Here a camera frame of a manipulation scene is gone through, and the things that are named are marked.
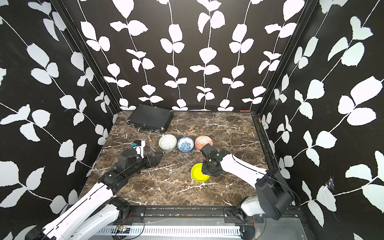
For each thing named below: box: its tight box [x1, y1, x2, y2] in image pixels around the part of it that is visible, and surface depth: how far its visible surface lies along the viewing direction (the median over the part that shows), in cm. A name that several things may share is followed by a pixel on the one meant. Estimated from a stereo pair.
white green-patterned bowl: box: [158, 134, 178, 151], surface depth 99 cm
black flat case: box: [127, 103, 174, 134], surface depth 115 cm
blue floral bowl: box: [177, 136, 195, 154], surface depth 100 cm
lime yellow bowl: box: [191, 163, 210, 182], surface depth 86 cm
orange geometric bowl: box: [194, 135, 214, 152], surface depth 100 cm
